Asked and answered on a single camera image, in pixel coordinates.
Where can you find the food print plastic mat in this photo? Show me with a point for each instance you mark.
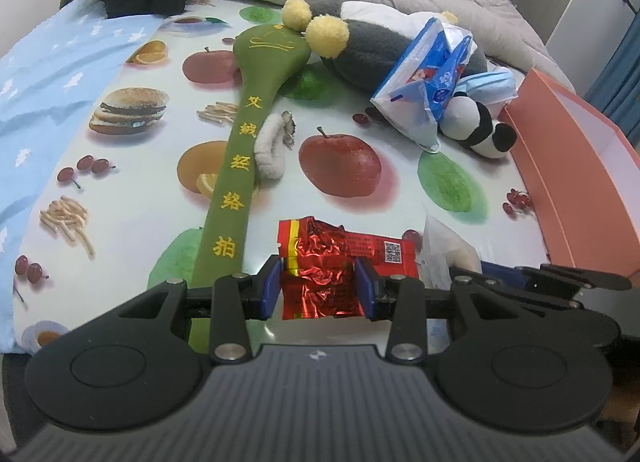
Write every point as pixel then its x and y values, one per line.
pixel 150 202

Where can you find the orange cardboard box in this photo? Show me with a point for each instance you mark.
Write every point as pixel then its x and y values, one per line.
pixel 575 182

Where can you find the grey white penguin plush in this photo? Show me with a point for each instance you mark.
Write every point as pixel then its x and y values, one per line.
pixel 365 52

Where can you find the blue white plastic bag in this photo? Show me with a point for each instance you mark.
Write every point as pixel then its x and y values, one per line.
pixel 415 102

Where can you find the blue curtain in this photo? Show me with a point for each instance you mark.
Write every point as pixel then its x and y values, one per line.
pixel 620 92

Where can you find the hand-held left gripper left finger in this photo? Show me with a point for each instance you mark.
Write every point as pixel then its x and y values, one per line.
pixel 270 287

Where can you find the green fabric massage bat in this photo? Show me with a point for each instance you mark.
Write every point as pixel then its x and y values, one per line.
pixel 227 212

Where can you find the red foil wrapper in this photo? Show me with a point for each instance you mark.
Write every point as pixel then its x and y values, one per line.
pixel 320 272

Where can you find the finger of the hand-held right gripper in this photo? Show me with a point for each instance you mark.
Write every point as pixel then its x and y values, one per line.
pixel 530 294
pixel 575 279

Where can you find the clear plastic packet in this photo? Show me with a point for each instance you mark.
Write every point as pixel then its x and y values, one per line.
pixel 450 252

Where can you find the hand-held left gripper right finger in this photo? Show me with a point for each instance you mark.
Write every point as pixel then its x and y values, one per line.
pixel 364 292

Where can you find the small panda plush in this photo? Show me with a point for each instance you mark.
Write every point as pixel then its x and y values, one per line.
pixel 470 127

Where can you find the blue face mask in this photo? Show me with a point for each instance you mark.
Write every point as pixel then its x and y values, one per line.
pixel 487 89

